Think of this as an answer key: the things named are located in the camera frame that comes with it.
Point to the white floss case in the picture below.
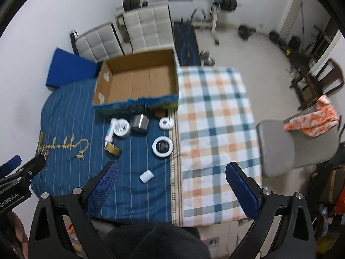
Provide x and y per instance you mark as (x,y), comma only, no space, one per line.
(166,123)

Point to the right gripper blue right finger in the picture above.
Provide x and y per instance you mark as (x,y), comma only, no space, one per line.
(246,190)

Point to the black blue weight bench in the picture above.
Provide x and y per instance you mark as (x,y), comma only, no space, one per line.
(186,45)

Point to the silver tape roll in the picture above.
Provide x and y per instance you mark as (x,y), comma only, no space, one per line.
(140,123)

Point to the white jar black lid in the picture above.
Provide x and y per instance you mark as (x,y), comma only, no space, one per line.
(162,147)

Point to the left white quilted chair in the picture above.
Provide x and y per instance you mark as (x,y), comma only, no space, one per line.
(98,44)

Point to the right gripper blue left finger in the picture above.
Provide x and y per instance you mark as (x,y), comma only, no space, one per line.
(98,188)

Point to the small white cylinder bottle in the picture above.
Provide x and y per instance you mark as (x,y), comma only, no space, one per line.
(146,176)

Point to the orange white cloth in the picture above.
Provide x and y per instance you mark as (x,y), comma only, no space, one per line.
(316,123)

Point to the blue foam cushion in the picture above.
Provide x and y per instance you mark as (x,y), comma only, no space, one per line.
(67,68)

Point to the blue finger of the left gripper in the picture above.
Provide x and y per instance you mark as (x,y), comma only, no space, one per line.
(10,165)

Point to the chrome dumbbell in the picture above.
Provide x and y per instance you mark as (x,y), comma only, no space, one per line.
(206,59)

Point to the white glue tube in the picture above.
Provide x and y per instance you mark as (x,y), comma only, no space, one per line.
(111,131)

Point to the floor barbell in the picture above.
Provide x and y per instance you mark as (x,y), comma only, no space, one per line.
(244,32)

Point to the white quilted chair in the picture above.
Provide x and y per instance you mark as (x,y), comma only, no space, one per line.
(149,28)
(98,44)

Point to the grey chair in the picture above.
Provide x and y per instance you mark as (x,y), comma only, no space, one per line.
(282,150)

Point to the right white quilted chair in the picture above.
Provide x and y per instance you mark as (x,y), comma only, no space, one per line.
(149,28)

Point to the brown walnut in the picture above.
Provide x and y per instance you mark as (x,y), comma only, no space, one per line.
(160,114)

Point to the blue striped blanket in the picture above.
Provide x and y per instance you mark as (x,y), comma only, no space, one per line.
(74,135)

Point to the white barbell rack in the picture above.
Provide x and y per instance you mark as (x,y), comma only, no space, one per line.
(209,22)

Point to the plaid checkered blanket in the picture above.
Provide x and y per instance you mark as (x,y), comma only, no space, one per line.
(214,125)

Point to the dark wooden chair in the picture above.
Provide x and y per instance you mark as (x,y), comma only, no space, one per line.
(310,87)

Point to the person's left hand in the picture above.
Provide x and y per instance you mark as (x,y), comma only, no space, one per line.
(20,234)

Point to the gold round tin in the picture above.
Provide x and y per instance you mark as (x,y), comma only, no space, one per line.
(111,148)

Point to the open cardboard box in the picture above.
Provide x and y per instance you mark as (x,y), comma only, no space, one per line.
(138,83)

